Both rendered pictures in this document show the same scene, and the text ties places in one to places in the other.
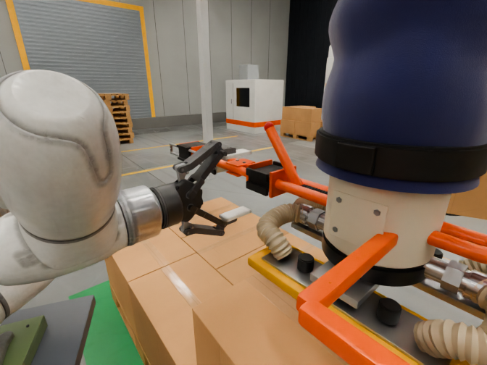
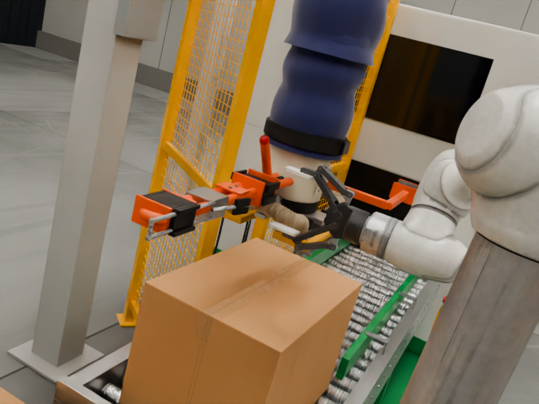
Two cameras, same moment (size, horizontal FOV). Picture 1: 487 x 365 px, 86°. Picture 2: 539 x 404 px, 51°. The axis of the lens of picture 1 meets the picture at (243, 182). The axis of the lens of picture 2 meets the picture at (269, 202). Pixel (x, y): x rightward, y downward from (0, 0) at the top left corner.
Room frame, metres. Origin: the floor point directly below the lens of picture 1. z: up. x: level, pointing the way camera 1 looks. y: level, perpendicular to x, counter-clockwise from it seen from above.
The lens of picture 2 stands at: (1.15, 1.09, 1.60)
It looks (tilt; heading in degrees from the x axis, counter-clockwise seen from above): 16 degrees down; 242
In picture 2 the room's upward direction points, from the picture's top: 15 degrees clockwise
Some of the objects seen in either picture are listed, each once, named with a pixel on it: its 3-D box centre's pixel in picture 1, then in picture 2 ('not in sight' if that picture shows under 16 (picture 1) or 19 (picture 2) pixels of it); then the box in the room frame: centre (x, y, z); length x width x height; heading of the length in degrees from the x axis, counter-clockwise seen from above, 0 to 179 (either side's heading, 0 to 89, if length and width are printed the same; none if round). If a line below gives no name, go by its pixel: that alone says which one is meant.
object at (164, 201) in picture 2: (196, 151); (164, 211); (0.85, 0.16, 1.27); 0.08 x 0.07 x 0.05; 41
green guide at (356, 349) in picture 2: not in sight; (403, 303); (-0.67, -0.76, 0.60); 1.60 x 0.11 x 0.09; 40
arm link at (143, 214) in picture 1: (138, 214); (378, 234); (0.39, 0.17, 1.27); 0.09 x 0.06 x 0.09; 41
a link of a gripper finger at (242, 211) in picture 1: (235, 213); (283, 228); (0.52, 0.02, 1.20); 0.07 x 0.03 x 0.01; 131
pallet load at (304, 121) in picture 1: (306, 122); not in sight; (8.22, -1.93, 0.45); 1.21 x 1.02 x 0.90; 38
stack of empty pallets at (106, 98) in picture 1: (105, 118); not in sight; (7.43, 3.83, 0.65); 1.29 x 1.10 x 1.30; 38
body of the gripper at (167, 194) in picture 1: (177, 201); (346, 222); (0.44, 0.12, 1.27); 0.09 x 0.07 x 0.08; 131
